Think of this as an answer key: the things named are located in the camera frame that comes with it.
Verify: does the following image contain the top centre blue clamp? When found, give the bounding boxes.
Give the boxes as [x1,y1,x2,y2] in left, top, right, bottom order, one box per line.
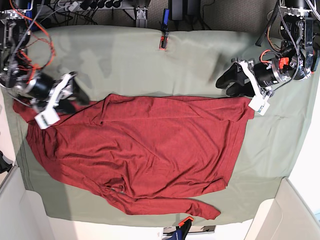
[159,8,170,50]

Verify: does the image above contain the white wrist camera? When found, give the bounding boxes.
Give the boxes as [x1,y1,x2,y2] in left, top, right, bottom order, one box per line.
[248,95,270,116]
[34,107,60,130]

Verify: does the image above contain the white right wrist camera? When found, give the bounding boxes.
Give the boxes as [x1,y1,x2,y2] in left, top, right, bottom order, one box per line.
[34,107,60,130]

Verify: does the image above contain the red long-sleeve T-shirt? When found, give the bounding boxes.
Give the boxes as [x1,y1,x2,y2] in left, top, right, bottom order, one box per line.
[13,94,255,220]

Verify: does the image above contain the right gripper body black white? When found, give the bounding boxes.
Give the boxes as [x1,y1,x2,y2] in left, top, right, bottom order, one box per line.
[23,71,77,113]

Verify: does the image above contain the metal table leg bracket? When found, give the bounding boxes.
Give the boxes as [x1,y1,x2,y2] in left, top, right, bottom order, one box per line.
[135,8,148,28]

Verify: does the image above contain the bottom orange blue clamp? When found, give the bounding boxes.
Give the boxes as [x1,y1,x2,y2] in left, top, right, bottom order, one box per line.
[168,216,194,240]

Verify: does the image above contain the black power adapter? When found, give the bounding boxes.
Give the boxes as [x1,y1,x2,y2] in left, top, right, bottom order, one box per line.
[169,0,184,21]

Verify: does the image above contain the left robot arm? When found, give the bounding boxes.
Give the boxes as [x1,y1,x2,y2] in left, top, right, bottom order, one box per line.
[215,0,320,99]

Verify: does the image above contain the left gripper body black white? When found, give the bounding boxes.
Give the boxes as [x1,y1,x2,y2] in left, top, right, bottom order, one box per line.
[232,58,276,95]

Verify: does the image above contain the green table cloth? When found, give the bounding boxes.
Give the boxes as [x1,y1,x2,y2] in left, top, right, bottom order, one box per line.
[0,25,320,227]

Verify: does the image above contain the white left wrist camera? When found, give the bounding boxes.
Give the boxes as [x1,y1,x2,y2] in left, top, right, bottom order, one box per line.
[248,95,270,116]

